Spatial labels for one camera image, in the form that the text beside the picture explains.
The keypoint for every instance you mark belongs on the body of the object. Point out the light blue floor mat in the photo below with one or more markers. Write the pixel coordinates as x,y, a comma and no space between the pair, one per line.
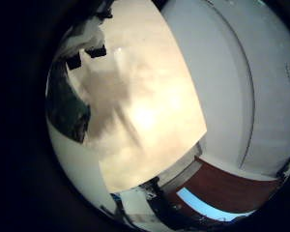
206,206

